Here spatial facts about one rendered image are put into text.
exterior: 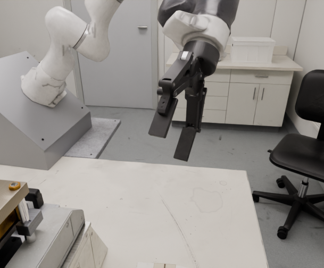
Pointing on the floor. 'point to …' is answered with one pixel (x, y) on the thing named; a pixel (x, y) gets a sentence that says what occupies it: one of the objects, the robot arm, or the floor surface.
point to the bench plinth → (231, 126)
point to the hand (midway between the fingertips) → (171, 143)
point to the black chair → (310, 151)
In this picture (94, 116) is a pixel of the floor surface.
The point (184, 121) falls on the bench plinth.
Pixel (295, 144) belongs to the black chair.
